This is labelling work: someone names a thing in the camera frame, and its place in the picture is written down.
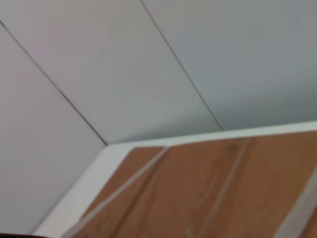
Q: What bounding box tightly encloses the brown cardboard box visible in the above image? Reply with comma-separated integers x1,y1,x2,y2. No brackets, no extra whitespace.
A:
61,130,317,238

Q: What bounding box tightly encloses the white plastic packing strap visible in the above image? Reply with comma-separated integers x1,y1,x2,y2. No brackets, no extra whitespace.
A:
60,146,172,238
274,167,317,238

